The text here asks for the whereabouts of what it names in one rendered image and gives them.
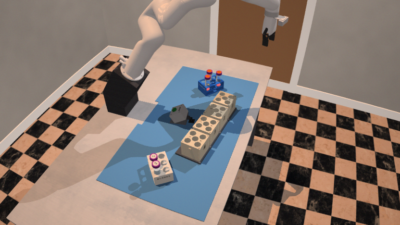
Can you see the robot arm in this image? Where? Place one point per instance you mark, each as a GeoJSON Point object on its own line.
{"type": "Point", "coordinates": [168, 14]}

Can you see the blue bench mat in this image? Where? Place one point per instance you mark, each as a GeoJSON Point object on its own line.
{"type": "Point", "coordinates": [194, 186]}

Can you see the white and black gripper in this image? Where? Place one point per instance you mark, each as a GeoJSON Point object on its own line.
{"type": "Point", "coordinates": [269, 26]}

